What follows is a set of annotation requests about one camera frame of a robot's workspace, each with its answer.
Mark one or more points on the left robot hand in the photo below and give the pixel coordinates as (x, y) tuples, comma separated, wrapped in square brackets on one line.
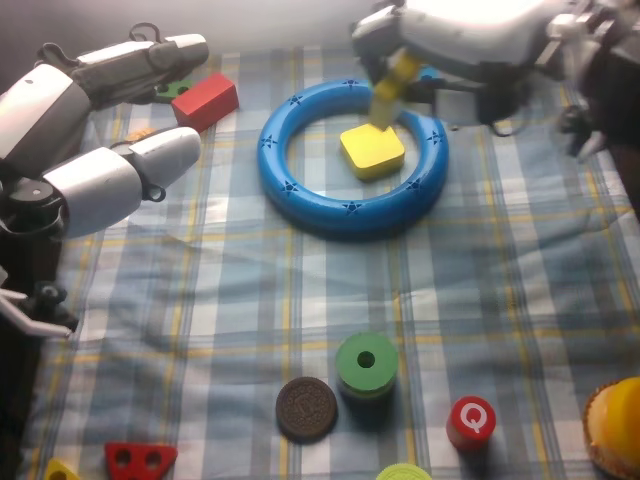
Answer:
[(465, 35)]

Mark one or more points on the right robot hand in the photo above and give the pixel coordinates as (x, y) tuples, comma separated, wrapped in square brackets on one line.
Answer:
[(95, 190)]

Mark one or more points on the green block with holes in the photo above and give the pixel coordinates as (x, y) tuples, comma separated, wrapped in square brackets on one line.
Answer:
[(172, 91)]

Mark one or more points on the red rectangular block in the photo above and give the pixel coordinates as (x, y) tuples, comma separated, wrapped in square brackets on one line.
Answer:
[(205, 102)]

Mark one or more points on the red triangle block with holes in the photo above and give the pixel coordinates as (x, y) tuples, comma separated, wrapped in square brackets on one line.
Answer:
[(137, 462)]

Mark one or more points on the yellow triangle block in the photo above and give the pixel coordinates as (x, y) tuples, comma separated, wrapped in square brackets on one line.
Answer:
[(60, 471)]

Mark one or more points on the brown sandwich cookie toy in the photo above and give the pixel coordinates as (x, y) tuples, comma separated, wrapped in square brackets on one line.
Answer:
[(306, 409)]

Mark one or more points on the yellow toy cake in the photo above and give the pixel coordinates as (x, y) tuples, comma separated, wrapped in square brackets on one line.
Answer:
[(617, 425)]

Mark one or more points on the blue yellow plaid cloth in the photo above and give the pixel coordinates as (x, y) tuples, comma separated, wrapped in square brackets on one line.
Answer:
[(300, 295)]

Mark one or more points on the red cylinder with letter Q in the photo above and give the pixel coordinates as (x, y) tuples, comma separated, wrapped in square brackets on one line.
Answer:
[(471, 422)]

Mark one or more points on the yellow-green ridged disc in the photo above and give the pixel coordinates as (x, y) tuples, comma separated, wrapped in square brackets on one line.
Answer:
[(404, 472)]

